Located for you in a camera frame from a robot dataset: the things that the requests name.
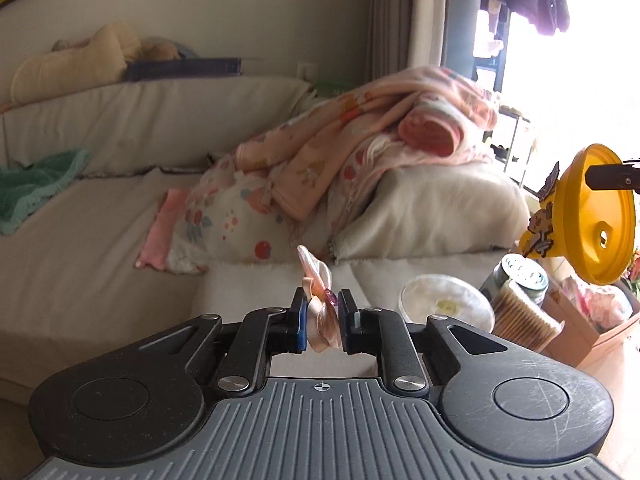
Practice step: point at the dark blue book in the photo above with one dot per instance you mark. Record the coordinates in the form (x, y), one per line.
(185, 68)

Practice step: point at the cotton swab pack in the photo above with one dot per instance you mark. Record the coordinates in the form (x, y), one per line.
(525, 317)

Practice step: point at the pink patterned soft packet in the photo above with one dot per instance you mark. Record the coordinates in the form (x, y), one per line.
(600, 305)

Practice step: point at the beige sofa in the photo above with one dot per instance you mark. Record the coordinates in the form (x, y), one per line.
(100, 270)

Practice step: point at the wall socket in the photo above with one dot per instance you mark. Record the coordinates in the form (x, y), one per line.
(307, 71)

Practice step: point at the pink printed blanket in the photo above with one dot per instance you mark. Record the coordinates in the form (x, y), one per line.
(360, 125)

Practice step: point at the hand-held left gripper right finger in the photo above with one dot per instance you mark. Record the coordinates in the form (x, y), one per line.
(346, 322)

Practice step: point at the metal shoe rack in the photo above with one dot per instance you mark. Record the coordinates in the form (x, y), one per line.
(520, 145)

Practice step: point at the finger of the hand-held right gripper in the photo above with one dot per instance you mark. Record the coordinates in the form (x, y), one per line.
(612, 176)

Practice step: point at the cream plush toy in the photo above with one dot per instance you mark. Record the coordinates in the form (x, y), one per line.
(75, 65)

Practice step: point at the pink satin hair bow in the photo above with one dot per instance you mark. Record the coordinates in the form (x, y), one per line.
(320, 310)

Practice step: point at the pink cardboard box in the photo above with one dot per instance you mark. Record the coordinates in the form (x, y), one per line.
(595, 345)

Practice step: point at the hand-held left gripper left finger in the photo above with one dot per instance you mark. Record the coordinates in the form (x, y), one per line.
(300, 322)

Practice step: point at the green towel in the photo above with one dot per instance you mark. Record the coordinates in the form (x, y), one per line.
(35, 190)

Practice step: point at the potted pink orchid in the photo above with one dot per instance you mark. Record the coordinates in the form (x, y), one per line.
(635, 270)

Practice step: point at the clear plastic container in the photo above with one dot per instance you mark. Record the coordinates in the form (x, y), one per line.
(445, 302)

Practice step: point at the yellow plastic lid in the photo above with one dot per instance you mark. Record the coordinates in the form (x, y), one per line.
(590, 230)

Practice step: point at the small pink cloth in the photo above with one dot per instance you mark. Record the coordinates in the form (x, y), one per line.
(160, 235)

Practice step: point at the rolled pink cloth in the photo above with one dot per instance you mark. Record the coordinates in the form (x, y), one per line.
(430, 132)

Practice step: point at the curtain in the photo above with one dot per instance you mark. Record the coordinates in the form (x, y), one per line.
(405, 15)

